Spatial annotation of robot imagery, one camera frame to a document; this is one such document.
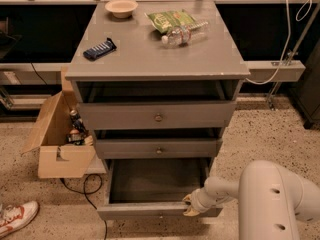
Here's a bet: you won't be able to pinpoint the grey bottom drawer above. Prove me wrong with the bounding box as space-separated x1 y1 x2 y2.
97 158 209 220

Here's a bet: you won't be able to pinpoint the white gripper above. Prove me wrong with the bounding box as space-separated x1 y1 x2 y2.
182 188 214 217

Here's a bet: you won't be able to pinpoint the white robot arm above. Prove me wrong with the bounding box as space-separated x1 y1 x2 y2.
183 160 320 240

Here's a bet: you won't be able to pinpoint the green chip bag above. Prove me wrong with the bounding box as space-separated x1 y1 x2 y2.
147 10 195 34

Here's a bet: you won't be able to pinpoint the small items in box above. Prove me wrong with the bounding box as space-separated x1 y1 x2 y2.
67 119 93 146

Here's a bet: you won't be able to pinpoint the dark soda can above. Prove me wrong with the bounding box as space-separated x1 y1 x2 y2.
69 109 80 121

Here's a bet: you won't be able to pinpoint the grey middle drawer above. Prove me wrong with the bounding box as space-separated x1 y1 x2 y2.
95 138 222 159

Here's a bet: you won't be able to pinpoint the dark cabinet at right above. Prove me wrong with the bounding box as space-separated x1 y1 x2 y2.
291 40 320 129

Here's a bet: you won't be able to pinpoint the grey drawer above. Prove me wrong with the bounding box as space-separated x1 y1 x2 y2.
97 158 209 220
95 138 222 159
78 101 236 130

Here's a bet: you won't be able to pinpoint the white hanging cable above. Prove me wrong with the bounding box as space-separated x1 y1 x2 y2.
245 0 314 86

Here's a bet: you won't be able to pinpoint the open cardboard box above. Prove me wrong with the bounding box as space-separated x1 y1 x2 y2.
22 66 104 178

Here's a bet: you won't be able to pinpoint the grey top drawer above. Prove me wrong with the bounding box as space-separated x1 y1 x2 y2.
78 101 236 130

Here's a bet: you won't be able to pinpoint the beige paper bowl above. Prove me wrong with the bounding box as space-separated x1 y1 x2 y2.
105 0 138 19

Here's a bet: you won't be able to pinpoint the black floor cable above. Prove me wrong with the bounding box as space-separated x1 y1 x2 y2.
59 173 109 240

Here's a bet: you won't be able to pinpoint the clear plastic water bottle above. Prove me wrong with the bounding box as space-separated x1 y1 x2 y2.
161 20 209 47

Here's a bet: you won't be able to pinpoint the grey wooden drawer cabinet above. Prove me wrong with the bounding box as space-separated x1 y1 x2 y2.
65 0 251 172

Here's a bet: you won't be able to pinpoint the white and red sneaker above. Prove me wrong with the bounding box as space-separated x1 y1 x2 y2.
0 201 39 238

